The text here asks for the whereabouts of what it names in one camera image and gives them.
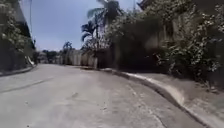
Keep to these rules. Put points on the pale fence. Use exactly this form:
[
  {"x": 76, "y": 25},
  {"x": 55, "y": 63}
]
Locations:
[{"x": 76, "y": 57}]

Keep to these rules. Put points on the small palm tree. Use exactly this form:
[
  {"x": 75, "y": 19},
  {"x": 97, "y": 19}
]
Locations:
[{"x": 88, "y": 30}]

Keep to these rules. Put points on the grey concrete road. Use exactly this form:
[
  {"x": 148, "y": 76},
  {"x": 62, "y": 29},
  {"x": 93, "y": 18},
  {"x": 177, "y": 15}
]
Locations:
[{"x": 83, "y": 100}]

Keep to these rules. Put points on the tall palm tree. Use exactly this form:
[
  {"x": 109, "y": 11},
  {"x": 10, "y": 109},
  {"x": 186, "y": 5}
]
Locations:
[{"x": 108, "y": 11}]

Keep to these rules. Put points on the distant trees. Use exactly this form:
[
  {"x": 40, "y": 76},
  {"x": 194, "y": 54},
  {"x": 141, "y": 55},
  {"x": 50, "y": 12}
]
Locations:
[{"x": 50, "y": 55}]

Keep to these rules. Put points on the pale concrete kerb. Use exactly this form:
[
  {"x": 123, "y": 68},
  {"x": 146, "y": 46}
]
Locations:
[{"x": 173, "y": 92}]

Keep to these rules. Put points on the dense green bushes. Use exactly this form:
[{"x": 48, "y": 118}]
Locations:
[{"x": 193, "y": 50}]

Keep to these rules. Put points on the grey concrete verge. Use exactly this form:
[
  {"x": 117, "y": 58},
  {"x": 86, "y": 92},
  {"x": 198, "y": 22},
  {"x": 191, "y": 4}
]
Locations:
[{"x": 200, "y": 91}]

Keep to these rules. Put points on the low grey kerb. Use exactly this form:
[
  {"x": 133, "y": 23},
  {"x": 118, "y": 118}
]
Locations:
[{"x": 20, "y": 70}]

